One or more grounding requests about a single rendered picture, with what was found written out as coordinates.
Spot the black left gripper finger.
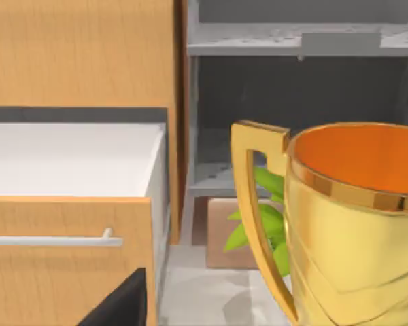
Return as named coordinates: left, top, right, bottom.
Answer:
left=77, top=267, right=147, bottom=326

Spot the gold trophy cup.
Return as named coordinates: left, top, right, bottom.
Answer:
left=230, top=119, right=408, bottom=326

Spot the pale wooden drawer front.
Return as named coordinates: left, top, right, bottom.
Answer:
left=0, top=195, right=159, bottom=326

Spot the brown square coaster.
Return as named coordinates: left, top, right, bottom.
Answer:
left=191, top=196, right=261, bottom=270

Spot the white open drawer box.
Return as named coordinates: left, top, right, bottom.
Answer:
left=0, top=121, right=171, bottom=303

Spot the green leafy plant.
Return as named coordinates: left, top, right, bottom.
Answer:
left=223, top=166, right=291, bottom=278

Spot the wooden cupboard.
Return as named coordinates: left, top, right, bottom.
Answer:
left=0, top=0, right=190, bottom=245

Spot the grey open shelf cabinet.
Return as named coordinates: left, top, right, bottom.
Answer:
left=186, top=0, right=408, bottom=198

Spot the long metal drawer handle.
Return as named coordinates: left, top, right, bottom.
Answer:
left=0, top=228, right=124, bottom=248

